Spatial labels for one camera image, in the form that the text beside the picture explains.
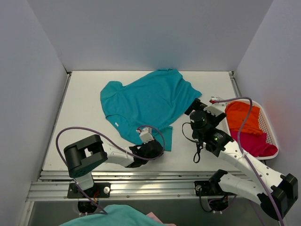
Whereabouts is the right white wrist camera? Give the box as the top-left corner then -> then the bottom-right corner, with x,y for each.
204,97 -> 226,119

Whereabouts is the orange t-shirt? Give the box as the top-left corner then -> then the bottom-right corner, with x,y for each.
225,101 -> 263,136

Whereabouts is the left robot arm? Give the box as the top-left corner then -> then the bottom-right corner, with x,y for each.
63,135 -> 163,197

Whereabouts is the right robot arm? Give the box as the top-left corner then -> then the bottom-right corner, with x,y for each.
185,97 -> 298,221

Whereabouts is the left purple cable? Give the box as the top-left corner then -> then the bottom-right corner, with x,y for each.
55,125 -> 166,215

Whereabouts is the magenta t-shirt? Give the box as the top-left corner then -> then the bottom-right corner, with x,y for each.
240,132 -> 278,157

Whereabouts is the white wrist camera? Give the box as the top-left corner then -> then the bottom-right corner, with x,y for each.
136,127 -> 154,144
204,97 -> 226,119

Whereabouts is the purple cable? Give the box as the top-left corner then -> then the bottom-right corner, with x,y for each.
55,125 -> 166,215
213,97 -> 284,226

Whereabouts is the light green cloth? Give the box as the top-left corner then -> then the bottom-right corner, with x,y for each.
61,204 -> 164,226

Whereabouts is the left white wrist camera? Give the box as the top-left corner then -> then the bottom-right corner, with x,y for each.
136,127 -> 154,144

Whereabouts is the teal t-shirt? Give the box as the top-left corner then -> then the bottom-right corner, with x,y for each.
100,69 -> 202,151

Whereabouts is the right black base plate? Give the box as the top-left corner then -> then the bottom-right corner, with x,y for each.
194,180 -> 234,196

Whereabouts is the aluminium rail frame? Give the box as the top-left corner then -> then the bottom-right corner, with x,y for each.
25,170 -> 266,202

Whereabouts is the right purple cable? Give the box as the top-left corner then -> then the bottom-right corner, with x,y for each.
213,97 -> 284,226

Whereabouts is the white plastic basket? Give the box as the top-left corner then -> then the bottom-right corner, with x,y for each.
229,100 -> 278,160

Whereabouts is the pink cloth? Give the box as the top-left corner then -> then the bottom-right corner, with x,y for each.
146,212 -> 164,225

